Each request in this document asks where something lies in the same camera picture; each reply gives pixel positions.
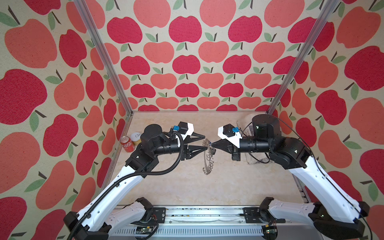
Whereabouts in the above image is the metal disc with key rings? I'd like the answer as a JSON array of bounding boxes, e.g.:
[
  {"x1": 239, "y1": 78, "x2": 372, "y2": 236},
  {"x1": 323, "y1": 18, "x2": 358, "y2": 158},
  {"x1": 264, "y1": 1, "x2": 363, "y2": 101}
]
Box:
[{"x1": 203, "y1": 139, "x2": 216, "y2": 175}]

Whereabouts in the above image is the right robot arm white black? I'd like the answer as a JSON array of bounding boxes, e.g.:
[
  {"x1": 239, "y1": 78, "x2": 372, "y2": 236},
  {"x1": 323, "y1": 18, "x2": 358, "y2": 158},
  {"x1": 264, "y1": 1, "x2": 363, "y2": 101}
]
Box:
[{"x1": 211, "y1": 114, "x2": 370, "y2": 240}]

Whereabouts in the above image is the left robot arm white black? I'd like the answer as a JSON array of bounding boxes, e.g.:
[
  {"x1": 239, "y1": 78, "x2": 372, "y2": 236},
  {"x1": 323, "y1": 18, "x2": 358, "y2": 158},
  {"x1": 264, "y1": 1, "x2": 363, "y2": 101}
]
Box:
[{"x1": 64, "y1": 122, "x2": 206, "y2": 240}]

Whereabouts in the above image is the yellow can white lid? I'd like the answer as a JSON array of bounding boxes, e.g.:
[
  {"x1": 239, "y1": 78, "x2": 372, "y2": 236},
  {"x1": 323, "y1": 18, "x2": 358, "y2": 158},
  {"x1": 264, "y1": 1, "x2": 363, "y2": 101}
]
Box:
[{"x1": 130, "y1": 132, "x2": 142, "y2": 146}]

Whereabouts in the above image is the red soda can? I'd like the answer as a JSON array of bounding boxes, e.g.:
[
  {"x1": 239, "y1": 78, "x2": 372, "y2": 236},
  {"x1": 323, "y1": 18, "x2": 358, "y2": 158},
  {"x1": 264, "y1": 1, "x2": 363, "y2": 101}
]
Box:
[{"x1": 120, "y1": 136, "x2": 135, "y2": 153}]

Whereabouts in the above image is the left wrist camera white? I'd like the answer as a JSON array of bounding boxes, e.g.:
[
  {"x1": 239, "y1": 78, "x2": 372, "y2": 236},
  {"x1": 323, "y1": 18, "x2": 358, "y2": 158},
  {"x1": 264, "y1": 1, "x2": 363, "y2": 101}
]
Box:
[{"x1": 173, "y1": 122, "x2": 194, "y2": 139}]

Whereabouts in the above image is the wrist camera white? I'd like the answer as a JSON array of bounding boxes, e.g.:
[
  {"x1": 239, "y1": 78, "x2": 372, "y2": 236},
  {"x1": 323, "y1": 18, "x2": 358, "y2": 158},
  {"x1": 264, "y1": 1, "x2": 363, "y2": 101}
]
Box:
[
  {"x1": 173, "y1": 122, "x2": 194, "y2": 139},
  {"x1": 218, "y1": 124, "x2": 242, "y2": 140}
]

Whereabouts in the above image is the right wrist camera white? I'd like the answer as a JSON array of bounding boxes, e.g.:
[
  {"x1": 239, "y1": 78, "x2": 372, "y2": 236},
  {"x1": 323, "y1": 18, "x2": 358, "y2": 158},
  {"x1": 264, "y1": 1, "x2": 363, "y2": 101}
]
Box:
[{"x1": 218, "y1": 124, "x2": 242, "y2": 140}]

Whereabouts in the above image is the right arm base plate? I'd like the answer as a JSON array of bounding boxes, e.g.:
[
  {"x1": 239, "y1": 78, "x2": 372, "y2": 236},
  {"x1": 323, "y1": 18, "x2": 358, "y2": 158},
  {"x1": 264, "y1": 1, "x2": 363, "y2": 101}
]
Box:
[{"x1": 243, "y1": 207, "x2": 264, "y2": 224}]

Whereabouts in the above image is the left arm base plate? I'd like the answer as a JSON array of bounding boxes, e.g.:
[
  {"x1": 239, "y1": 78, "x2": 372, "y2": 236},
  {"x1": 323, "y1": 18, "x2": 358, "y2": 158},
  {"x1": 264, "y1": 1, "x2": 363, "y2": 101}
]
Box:
[{"x1": 148, "y1": 207, "x2": 167, "y2": 224}]

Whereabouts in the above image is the front aluminium rail frame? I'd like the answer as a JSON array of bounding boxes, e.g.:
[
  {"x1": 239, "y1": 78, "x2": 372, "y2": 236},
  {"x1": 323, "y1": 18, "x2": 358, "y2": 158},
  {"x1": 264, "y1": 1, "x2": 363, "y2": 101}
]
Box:
[{"x1": 107, "y1": 206, "x2": 323, "y2": 240}]

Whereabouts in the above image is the left aluminium corner post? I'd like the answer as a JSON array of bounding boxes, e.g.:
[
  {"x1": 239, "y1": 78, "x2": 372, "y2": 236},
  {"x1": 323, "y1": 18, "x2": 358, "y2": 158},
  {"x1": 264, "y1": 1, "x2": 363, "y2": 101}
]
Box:
[{"x1": 74, "y1": 1, "x2": 134, "y2": 118}]

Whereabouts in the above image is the aluminium corner post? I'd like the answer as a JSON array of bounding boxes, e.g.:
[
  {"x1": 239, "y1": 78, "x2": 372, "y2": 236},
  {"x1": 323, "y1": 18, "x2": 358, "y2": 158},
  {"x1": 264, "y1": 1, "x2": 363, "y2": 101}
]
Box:
[
  {"x1": 267, "y1": 0, "x2": 341, "y2": 115},
  {"x1": 74, "y1": 1, "x2": 134, "y2": 118}
]

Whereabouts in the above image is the right aluminium corner post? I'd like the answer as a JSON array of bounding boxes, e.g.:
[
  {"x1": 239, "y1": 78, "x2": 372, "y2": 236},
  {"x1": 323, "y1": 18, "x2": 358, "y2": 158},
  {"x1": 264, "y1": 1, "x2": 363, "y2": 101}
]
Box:
[{"x1": 267, "y1": 0, "x2": 341, "y2": 115}]

